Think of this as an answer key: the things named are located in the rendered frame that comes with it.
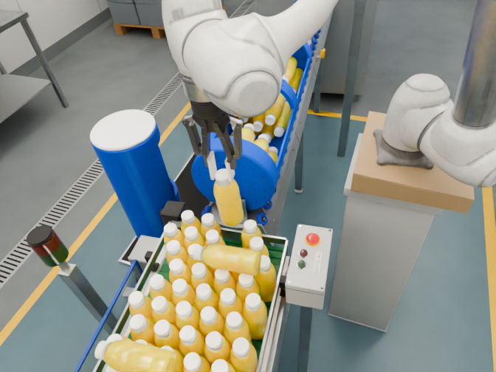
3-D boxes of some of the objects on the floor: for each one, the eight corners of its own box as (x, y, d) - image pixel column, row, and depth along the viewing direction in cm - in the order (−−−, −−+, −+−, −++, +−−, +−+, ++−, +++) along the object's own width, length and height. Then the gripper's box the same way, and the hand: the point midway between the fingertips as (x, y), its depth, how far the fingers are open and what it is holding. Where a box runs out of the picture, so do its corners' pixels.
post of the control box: (306, 381, 180) (317, 269, 109) (305, 390, 178) (314, 282, 106) (298, 379, 181) (302, 267, 110) (297, 388, 179) (300, 279, 107)
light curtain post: (345, 152, 292) (384, -133, 170) (345, 156, 288) (384, -131, 167) (337, 150, 293) (370, -132, 172) (336, 156, 289) (369, -130, 168)
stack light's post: (168, 387, 184) (76, 263, 105) (165, 395, 181) (68, 276, 103) (161, 384, 185) (64, 261, 106) (157, 393, 182) (56, 274, 103)
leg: (302, 188, 269) (305, 115, 224) (302, 194, 265) (304, 121, 220) (295, 187, 270) (296, 114, 225) (294, 193, 266) (294, 120, 221)
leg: (319, 109, 334) (324, 40, 289) (319, 113, 330) (323, 44, 285) (314, 108, 335) (317, 40, 290) (312, 113, 331) (316, 44, 286)
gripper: (252, 85, 75) (259, 170, 92) (176, 80, 79) (196, 163, 96) (242, 105, 70) (252, 192, 87) (162, 100, 74) (186, 184, 91)
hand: (221, 167), depth 89 cm, fingers closed on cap, 4 cm apart
